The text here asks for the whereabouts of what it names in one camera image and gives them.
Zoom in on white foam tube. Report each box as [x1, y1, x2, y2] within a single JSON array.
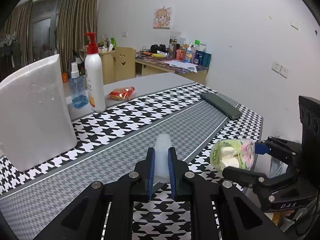
[[153, 134, 172, 183]]

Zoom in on green floral tissue pack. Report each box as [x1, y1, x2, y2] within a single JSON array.
[[209, 139, 255, 172]]

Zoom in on person right hand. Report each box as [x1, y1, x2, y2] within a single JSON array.
[[280, 210, 295, 217]]

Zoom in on houndstooth table cloth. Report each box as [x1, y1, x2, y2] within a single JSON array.
[[1, 83, 263, 239]]

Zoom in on black smartphone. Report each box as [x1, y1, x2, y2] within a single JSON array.
[[200, 93, 242, 120]]

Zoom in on red snack packet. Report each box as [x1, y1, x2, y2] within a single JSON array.
[[106, 87, 136, 101]]

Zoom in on light wooden desk row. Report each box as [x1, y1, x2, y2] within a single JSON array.
[[99, 50, 209, 84]]

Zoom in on white papers on desk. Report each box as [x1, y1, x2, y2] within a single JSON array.
[[165, 60, 197, 73]]

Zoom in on wooden smiley face chair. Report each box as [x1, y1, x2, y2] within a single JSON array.
[[115, 47, 136, 81]]

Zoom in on blue spray bottle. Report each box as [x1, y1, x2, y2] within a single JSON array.
[[69, 62, 88, 109]]

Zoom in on white lotion pump bottle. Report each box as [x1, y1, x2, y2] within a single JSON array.
[[84, 32, 106, 113]]

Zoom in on blue toiletry bottles cluster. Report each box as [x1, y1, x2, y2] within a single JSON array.
[[176, 40, 212, 68]]

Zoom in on white styrofoam box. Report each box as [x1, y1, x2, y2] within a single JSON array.
[[0, 55, 77, 172]]

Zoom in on black headphones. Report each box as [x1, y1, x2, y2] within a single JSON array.
[[150, 44, 168, 54]]

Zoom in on glass balcony door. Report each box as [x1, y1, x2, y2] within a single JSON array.
[[28, 0, 61, 63]]

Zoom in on right brown curtain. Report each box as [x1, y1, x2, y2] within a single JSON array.
[[57, 0, 98, 73]]

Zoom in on brown curtain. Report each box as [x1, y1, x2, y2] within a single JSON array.
[[57, 0, 98, 73], [1, 0, 33, 67]]

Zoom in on left brown curtain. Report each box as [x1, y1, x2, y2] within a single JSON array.
[[1, 0, 33, 67]]

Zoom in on white wall socket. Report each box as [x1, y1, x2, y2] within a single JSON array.
[[271, 61, 289, 79]]

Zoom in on cartoon girl wall poster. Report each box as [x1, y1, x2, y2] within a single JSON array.
[[153, 7, 172, 29]]

